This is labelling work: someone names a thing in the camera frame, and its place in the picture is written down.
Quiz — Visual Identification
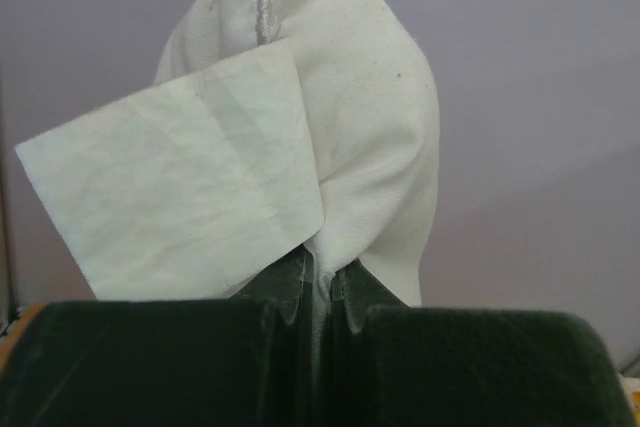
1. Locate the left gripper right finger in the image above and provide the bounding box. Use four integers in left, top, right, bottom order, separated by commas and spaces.
323, 263, 635, 426

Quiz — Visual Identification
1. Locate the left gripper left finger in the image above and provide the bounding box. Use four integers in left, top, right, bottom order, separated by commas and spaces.
1, 248, 313, 426

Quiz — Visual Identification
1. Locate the white pillow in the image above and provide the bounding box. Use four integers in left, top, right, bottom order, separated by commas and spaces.
152, 0, 441, 308

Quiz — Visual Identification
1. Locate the white plastic bin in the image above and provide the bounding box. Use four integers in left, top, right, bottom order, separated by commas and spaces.
618, 374, 640, 405

